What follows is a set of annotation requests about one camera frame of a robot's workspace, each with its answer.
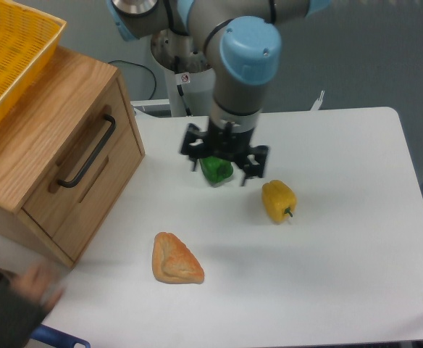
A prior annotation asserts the yellow plastic basket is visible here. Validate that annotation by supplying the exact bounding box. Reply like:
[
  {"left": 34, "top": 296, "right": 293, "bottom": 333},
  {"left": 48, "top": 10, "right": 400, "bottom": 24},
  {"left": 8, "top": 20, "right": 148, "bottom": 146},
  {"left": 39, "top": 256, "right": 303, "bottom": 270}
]
[{"left": 0, "top": 1, "right": 67, "bottom": 122}]

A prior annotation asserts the black cable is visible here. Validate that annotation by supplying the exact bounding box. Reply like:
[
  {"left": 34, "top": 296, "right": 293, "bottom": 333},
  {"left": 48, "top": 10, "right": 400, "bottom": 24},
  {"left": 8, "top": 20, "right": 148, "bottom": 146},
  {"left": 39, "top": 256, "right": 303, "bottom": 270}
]
[{"left": 108, "top": 59, "right": 171, "bottom": 104}]

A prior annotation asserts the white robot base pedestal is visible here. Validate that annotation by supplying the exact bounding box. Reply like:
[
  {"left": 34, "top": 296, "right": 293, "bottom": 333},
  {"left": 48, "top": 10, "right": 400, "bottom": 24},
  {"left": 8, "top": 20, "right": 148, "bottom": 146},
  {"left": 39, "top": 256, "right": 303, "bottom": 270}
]
[{"left": 130, "top": 28, "right": 219, "bottom": 117}]

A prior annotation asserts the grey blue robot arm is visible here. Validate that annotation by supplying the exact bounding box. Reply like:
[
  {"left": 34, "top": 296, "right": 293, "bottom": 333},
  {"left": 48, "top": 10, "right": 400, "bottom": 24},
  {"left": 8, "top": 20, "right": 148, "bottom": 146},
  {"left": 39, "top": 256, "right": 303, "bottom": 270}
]
[{"left": 107, "top": 1, "right": 330, "bottom": 180}]

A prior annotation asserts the black pot blue handle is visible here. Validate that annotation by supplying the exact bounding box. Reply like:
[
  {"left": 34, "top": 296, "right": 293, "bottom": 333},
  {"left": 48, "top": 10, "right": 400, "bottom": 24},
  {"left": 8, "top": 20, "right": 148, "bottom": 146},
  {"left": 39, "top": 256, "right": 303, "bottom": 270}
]
[{"left": 0, "top": 269, "right": 90, "bottom": 347}]

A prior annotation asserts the wooden drawer cabinet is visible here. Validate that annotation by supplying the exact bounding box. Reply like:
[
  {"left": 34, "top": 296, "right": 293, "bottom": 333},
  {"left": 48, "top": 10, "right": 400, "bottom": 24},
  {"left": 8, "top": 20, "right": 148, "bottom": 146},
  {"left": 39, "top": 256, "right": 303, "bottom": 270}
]
[{"left": 0, "top": 48, "right": 145, "bottom": 268}]

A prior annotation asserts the green bell pepper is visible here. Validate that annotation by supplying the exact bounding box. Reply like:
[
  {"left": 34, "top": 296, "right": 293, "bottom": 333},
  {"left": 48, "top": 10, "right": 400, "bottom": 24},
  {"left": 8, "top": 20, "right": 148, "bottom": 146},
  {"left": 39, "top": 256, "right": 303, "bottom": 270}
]
[{"left": 199, "top": 157, "right": 233, "bottom": 186}]

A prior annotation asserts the triangular bread pastry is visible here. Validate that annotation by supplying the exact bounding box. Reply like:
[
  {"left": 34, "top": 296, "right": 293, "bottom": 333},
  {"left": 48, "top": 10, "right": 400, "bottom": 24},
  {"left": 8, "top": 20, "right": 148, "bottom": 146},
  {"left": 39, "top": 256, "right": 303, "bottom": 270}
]
[{"left": 151, "top": 232, "right": 205, "bottom": 284}]

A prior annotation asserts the yellow bell pepper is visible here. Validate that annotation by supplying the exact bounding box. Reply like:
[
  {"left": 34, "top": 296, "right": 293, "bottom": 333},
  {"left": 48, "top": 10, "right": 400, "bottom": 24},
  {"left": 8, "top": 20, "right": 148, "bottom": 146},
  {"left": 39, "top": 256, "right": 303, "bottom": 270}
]
[{"left": 261, "top": 180, "right": 298, "bottom": 223}]

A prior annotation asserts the wooden top drawer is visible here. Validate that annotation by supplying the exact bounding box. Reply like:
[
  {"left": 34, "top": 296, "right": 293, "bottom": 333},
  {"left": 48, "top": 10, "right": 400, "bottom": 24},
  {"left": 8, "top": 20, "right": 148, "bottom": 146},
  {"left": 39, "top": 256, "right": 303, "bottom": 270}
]
[{"left": 23, "top": 80, "right": 129, "bottom": 236}]

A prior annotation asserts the blurred human hand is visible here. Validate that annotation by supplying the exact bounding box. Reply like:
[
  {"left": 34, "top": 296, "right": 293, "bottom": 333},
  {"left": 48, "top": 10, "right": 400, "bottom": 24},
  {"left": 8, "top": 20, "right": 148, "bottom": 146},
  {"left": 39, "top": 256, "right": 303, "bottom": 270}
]
[{"left": 10, "top": 262, "right": 65, "bottom": 313}]

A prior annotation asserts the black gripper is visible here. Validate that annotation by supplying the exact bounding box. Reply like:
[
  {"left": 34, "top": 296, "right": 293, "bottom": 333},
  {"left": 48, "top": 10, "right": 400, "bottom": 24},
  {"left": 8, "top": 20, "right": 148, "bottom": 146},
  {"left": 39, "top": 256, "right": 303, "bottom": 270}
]
[{"left": 180, "top": 120, "right": 269, "bottom": 186}]

